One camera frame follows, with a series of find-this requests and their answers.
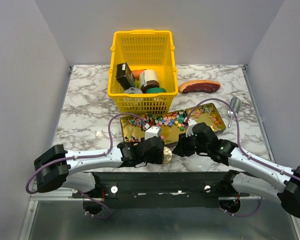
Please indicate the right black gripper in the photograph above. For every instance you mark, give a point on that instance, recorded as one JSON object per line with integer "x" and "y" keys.
{"x": 181, "y": 148}

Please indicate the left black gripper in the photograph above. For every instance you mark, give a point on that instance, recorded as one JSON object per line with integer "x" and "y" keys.
{"x": 157, "y": 159}

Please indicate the gold jar lid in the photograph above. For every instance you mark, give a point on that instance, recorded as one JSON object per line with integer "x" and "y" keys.
{"x": 167, "y": 155}

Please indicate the gold candy tin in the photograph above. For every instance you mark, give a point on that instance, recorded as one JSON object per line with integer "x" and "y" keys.
{"x": 172, "y": 124}
{"x": 132, "y": 128}
{"x": 208, "y": 114}

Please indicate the metal candy scoop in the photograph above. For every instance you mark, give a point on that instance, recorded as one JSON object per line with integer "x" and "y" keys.
{"x": 235, "y": 105}

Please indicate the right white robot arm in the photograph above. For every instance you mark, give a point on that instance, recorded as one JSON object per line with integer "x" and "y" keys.
{"x": 258, "y": 177}

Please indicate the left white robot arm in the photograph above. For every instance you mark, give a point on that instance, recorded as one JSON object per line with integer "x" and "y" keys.
{"x": 57, "y": 167}

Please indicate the toy meat slice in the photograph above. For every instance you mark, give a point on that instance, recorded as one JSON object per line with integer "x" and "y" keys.
{"x": 194, "y": 86}

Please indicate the white brown jar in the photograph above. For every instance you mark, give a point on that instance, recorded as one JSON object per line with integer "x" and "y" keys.
{"x": 148, "y": 79}

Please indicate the black box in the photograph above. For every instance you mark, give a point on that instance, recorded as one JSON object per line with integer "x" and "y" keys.
{"x": 124, "y": 76}

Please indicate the orange carrot toy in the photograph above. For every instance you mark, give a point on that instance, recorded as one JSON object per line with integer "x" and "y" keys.
{"x": 137, "y": 73}

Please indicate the yellow plastic basket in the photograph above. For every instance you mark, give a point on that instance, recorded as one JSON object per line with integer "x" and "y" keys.
{"x": 144, "y": 49}

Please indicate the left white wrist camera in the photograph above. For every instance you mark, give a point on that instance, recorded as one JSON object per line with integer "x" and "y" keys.
{"x": 153, "y": 131}

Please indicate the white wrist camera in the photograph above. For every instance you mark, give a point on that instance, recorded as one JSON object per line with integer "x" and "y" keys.
{"x": 189, "y": 131}
{"x": 153, "y": 131}

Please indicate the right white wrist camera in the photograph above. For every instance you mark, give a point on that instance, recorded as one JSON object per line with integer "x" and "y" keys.
{"x": 189, "y": 131}

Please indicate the black base frame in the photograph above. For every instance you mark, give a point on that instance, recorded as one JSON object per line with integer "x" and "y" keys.
{"x": 131, "y": 190}

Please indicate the aluminium rail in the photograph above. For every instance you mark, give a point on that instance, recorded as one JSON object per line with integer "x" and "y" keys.
{"x": 65, "y": 194}

